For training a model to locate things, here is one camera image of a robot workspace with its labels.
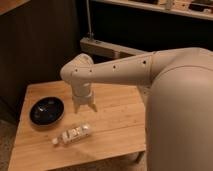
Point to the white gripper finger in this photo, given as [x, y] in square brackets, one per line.
[76, 108]
[93, 107]

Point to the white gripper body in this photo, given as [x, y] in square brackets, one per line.
[82, 93]

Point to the clear plastic bottle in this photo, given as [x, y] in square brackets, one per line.
[73, 134]

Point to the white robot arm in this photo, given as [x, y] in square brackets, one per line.
[179, 108]

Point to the black ceramic bowl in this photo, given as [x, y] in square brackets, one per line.
[46, 111]

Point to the wooden table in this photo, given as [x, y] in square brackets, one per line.
[115, 128]

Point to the metal pole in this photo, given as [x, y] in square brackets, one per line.
[90, 31]

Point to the wooden shelf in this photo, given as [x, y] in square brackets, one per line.
[200, 9]

